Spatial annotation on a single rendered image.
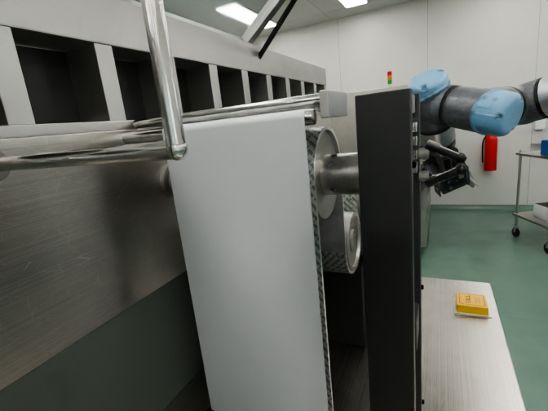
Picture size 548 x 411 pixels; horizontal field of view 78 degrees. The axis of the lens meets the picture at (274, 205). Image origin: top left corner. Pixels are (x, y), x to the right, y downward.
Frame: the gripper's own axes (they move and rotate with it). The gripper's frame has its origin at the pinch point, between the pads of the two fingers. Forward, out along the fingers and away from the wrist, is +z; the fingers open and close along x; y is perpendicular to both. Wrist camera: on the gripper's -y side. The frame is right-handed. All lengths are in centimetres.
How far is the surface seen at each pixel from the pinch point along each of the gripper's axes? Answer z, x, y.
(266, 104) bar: -51, -29, 17
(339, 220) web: -25.6, -26.2, 18.0
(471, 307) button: 20.4, -5.7, 19.4
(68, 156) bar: -62, -47, 32
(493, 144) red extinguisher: 255, 187, -277
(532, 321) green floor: 186, 58, -38
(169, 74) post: -65, -33, 36
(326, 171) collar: -40, -25, 22
